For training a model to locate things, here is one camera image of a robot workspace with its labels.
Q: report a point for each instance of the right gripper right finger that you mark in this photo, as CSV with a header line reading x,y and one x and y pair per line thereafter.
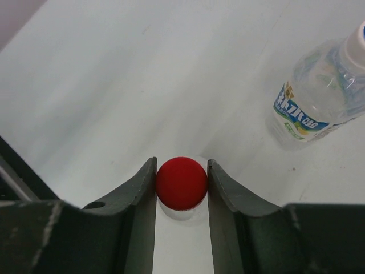
x,y
251,235

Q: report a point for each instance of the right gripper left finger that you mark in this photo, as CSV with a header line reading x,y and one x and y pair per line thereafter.
x,y
114,234

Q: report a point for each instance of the red bottle cap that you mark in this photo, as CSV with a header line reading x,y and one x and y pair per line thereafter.
x,y
181,183

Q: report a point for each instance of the green label clear bottle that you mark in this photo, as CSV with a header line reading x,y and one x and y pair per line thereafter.
x,y
324,92

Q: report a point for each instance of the red cap water bottle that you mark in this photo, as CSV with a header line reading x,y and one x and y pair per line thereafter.
x,y
193,216

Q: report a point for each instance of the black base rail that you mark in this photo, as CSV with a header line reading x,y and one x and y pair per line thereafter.
x,y
19,181

